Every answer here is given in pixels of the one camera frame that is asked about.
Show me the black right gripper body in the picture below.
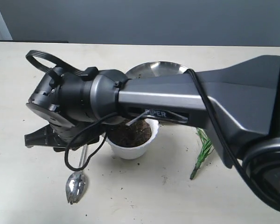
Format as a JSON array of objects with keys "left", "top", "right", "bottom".
[{"left": 48, "top": 122, "right": 99, "bottom": 152}]

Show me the silver metal spork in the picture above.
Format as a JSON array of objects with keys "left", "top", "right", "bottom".
[{"left": 64, "top": 144, "right": 89, "bottom": 205}]

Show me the artificial red anthurium plant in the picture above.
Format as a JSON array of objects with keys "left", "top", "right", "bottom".
[{"left": 190, "top": 128, "right": 214, "bottom": 180}]

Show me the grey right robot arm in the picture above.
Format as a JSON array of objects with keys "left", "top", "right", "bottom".
[{"left": 24, "top": 50, "right": 280, "bottom": 212}]

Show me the white plastic flower pot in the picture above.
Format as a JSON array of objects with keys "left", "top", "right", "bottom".
[{"left": 106, "top": 119, "right": 159, "bottom": 160}]

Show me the round steel plate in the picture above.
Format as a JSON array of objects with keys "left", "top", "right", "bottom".
[{"left": 126, "top": 61, "right": 188, "bottom": 79}]

